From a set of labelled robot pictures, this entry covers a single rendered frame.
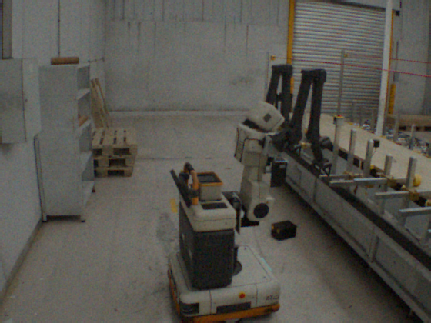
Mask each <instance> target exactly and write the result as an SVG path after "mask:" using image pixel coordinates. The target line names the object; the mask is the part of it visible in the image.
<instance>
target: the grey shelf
mask: <svg viewBox="0 0 431 323"><path fill-rule="evenodd" d="M90 64H91V63H90V62H89V63H78V64H75V65H70V64H64V65H43V66H39V67H38V76H39V78H38V82H39V97H40V99H39V104H40V119H41V126H42V130H41V132H39V133H38V134H37V135H36V136H35V154H36V161H37V169H38V182H39V189H40V196H41V203H42V216H43V222H44V223H47V222H48V219H47V216H46V215H80V216H81V221H82V222H85V203H86V202H87V201H88V199H89V196H90V194H91V192H95V181H94V168H93V154H92V153H93V151H92V116H91V91H90V90H91V89H90V86H91V79H90V70H91V67H90ZM87 70H88V74H87ZM86 76H87V77H86ZM87 82H88V88H87ZM87 94H88V101H87ZM88 106H90V107H89V110H88ZM78 114H79V115H80V117H82V116H83V115H87V120H86V122H85V123H83V125H82V126H81V127H80V128H79V123H78ZM73 116H74V120H73ZM88 118H89V119H88ZM73 123H74V130H73ZM90 132H91V133H90ZM89 143H90V145H91V146H90V147H91V148H90V147H89ZM77 149H78V150H77ZM75 154H76V157H75ZM89 158H90V161H89ZM90 167H91V174H90ZM41 170H42V173H41ZM91 180H92V181H91Z"/></svg>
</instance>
